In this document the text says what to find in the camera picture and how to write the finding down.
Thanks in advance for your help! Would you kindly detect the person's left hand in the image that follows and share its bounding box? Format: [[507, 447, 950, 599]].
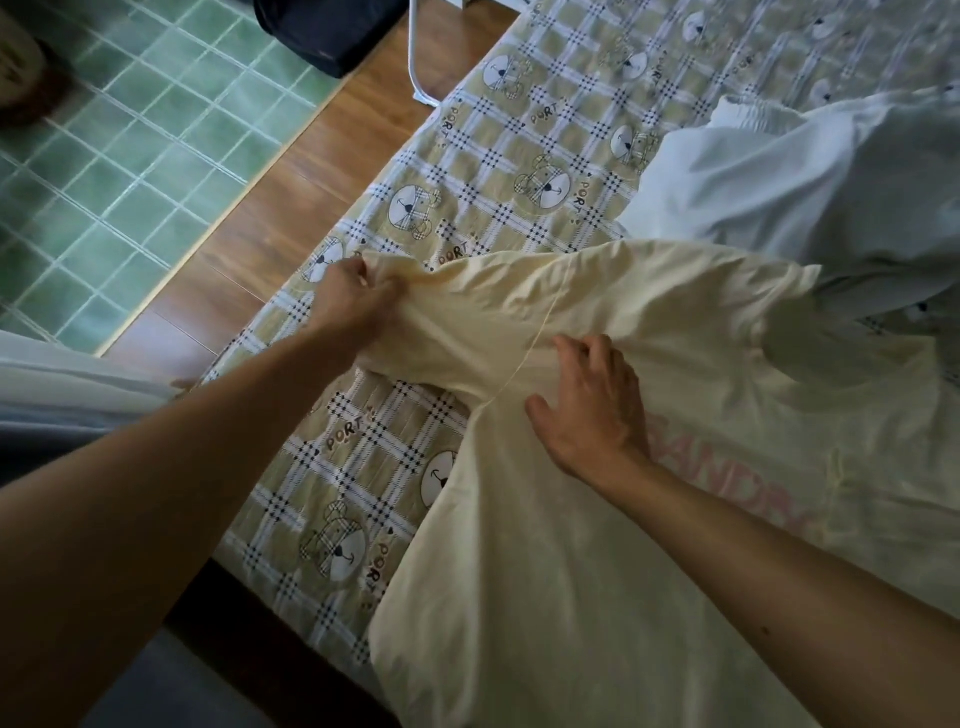
[[307, 255, 402, 369]]

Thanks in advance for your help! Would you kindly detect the person's right hand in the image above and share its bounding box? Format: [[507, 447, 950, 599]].
[[524, 333, 654, 490]]

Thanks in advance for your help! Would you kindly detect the cream t-shirt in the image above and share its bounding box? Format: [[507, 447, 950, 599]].
[[355, 238, 960, 728]]

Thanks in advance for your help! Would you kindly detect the person's left forearm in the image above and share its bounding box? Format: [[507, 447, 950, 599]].
[[0, 324, 360, 728]]

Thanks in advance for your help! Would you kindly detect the person's right forearm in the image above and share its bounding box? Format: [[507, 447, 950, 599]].
[[592, 448, 960, 728]]

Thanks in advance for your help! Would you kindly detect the white metal stand leg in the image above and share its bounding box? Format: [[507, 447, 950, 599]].
[[408, 0, 468, 108]]

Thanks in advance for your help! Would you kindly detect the plaid bear print bed sheet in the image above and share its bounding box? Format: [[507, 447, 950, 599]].
[[201, 0, 960, 676]]

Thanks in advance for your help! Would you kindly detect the black bag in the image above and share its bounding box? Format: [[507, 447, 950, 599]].
[[253, 0, 411, 80]]

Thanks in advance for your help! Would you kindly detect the white curtain cloth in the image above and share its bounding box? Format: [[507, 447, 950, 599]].
[[0, 330, 198, 432]]

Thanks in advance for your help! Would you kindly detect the white garment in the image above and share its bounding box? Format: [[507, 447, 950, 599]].
[[615, 84, 960, 333]]

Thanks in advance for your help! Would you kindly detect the brown round basket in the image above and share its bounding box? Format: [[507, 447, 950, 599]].
[[0, 0, 78, 130]]

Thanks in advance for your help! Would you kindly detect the dark wooden bed frame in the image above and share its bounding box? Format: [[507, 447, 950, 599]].
[[163, 558, 400, 728]]

